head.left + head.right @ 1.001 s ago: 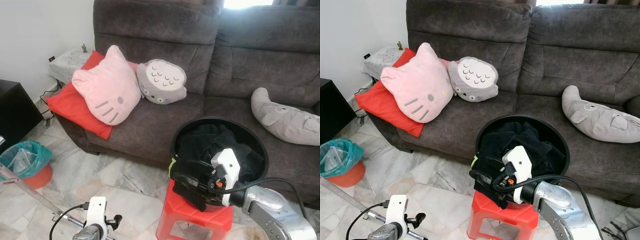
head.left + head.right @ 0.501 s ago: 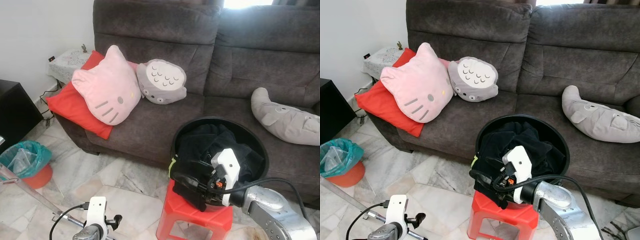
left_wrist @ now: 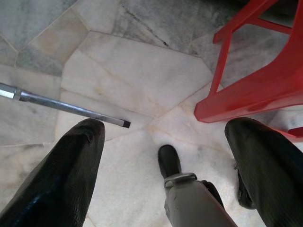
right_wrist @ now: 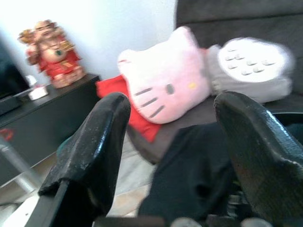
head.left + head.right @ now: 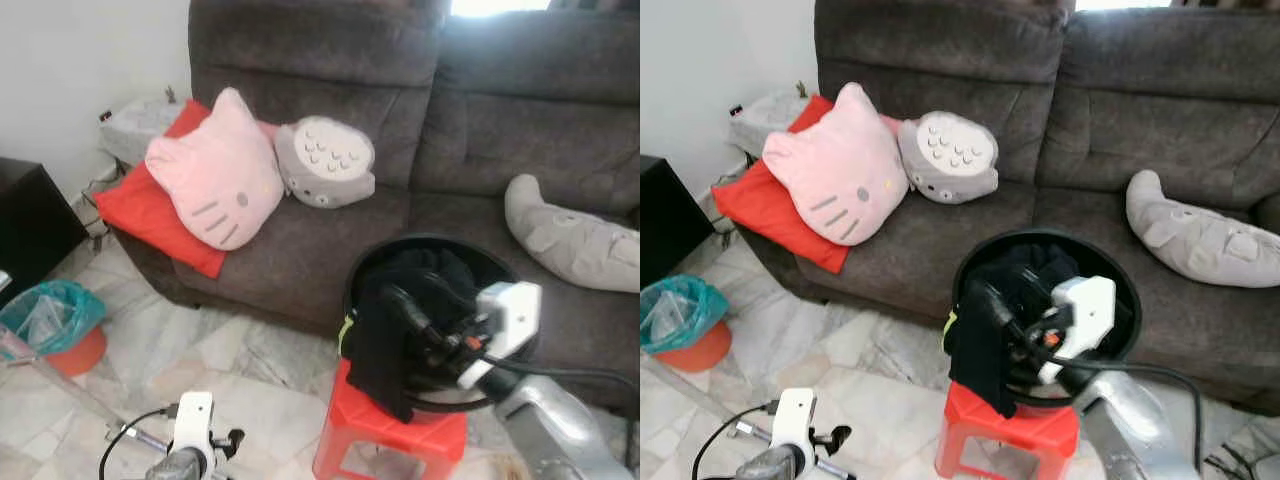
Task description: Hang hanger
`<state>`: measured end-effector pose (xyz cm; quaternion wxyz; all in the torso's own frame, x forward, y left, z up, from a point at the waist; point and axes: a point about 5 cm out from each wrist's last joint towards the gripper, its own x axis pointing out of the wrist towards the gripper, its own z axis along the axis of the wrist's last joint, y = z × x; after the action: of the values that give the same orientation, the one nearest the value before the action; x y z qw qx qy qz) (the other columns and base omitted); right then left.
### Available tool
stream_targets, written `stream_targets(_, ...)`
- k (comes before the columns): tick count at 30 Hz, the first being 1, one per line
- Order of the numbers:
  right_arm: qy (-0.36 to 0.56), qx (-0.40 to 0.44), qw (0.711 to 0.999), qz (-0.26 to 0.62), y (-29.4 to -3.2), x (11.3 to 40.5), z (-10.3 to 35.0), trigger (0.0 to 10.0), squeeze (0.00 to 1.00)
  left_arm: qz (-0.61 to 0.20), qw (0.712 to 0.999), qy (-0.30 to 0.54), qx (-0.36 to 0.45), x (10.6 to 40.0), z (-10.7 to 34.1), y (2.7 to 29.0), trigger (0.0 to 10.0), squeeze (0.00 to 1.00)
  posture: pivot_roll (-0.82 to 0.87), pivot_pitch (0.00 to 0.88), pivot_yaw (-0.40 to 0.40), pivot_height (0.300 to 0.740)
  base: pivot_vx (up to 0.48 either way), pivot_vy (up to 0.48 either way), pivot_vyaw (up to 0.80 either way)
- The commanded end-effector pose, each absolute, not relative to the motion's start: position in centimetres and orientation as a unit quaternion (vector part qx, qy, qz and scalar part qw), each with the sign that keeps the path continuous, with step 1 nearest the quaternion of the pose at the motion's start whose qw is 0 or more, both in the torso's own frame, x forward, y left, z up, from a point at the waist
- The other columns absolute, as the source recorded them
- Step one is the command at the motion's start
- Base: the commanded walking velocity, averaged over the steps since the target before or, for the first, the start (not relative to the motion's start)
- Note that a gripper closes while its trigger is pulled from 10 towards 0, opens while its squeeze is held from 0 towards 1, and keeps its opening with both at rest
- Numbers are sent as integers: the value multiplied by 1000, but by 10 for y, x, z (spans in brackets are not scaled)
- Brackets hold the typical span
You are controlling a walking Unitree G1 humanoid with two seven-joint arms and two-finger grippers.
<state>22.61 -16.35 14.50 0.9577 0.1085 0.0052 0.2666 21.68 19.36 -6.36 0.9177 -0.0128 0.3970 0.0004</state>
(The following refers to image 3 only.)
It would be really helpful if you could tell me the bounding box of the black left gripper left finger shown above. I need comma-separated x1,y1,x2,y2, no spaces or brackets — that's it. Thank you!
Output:
0,118,106,227

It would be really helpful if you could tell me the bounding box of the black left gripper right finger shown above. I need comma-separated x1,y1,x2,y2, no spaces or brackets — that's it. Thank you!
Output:
224,117,303,227

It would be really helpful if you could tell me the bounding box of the silver metal clothes rack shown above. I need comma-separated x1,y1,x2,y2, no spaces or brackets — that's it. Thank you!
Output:
0,82,131,129

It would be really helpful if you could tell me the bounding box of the black left robot foot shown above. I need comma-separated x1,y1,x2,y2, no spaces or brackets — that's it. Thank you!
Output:
157,144,182,178

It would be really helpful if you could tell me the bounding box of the red plastic stool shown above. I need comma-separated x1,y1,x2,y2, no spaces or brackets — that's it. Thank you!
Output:
193,0,303,142

